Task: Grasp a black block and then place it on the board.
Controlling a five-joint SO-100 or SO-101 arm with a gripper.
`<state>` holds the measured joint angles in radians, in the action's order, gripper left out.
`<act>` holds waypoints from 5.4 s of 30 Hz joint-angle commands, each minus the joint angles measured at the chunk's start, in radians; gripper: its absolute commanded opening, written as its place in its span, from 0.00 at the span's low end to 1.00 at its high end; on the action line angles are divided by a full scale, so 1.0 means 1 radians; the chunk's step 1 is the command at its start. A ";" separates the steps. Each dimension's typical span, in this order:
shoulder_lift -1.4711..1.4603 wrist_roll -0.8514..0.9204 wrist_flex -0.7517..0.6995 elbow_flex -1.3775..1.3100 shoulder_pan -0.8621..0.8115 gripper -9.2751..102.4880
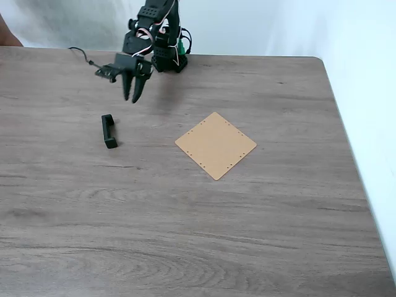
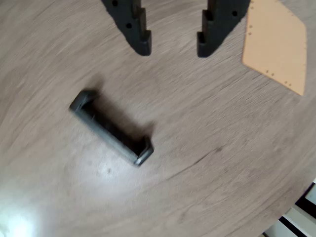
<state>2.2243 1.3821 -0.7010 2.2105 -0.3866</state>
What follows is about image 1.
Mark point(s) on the tan square board with holes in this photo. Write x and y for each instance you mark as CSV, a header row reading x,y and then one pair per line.
x,y
216,145

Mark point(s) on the black U-shaped block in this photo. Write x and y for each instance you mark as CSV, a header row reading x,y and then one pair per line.
x,y
105,131

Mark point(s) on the green circuit board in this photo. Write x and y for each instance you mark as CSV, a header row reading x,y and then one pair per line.
x,y
182,49

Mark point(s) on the small camera on bracket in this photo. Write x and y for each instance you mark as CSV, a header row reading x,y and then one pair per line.
x,y
105,70

